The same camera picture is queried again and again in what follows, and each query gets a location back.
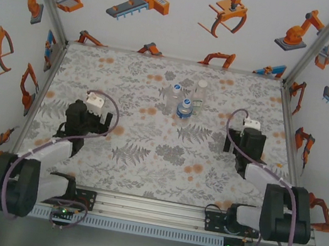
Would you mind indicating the floral tablecloth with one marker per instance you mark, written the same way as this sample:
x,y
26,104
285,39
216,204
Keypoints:
x,y
144,164

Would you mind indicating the clear bottle green label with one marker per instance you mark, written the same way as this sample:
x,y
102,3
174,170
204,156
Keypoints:
x,y
199,97

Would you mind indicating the blue white bottle cap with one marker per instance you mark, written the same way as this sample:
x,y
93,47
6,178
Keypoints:
x,y
187,103

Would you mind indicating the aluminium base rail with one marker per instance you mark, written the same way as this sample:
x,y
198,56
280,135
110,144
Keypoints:
x,y
149,211

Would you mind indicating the small orange scrap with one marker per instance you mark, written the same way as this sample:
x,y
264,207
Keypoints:
x,y
279,165

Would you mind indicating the clear unlabelled plastic bottle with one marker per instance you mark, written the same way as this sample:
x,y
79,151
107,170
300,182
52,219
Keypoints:
x,y
173,102

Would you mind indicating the aluminium side rail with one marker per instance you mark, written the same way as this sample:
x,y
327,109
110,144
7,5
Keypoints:
x,y
50,77
290,126

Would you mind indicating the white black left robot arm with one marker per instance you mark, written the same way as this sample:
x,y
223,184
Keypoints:
x,y
51,151

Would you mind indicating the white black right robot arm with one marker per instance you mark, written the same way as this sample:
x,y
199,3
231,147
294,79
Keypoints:
x,y
257,174

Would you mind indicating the clear bottle blue label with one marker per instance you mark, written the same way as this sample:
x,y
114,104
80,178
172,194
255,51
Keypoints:
x,y
184,112

